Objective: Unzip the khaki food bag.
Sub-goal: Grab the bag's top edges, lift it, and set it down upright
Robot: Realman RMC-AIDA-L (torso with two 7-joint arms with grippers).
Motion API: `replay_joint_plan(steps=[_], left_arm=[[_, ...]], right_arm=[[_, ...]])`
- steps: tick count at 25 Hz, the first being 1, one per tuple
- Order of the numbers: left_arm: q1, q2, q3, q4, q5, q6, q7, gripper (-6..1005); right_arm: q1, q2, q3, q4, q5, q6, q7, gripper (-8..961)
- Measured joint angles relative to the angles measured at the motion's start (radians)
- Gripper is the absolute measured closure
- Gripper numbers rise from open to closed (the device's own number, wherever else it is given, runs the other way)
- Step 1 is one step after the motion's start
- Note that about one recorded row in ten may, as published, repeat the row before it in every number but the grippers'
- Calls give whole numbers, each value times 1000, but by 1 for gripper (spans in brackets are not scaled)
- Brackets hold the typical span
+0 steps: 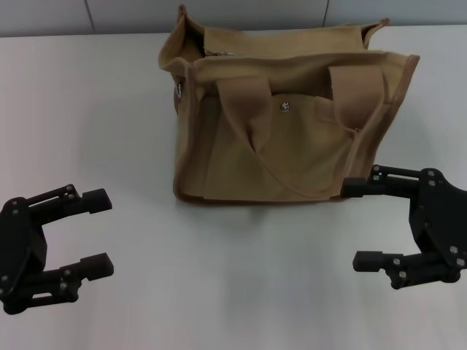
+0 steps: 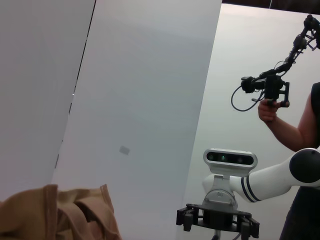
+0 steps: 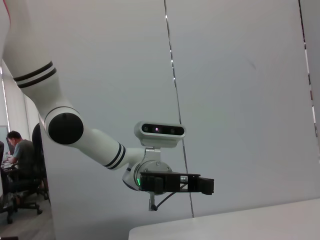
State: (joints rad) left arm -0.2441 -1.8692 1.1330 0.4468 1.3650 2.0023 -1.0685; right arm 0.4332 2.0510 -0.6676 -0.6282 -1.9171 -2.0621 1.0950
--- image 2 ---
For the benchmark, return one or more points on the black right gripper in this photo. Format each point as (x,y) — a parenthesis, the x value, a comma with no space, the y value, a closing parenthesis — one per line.
(217,218)

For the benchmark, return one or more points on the khaki canvas food bag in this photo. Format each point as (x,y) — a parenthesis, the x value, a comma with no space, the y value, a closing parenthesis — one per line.
(30,215)

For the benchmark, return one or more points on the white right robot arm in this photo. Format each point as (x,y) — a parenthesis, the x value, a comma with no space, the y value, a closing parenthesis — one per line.
(270,180)

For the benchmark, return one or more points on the person right hand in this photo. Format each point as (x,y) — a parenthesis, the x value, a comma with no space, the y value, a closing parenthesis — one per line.
(267,111)

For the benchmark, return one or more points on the person torso black clothes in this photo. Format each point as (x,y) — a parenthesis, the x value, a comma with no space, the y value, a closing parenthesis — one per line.
(300,220)

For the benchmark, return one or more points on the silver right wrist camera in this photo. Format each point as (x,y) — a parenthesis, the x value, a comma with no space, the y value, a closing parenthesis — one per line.
(230,160)

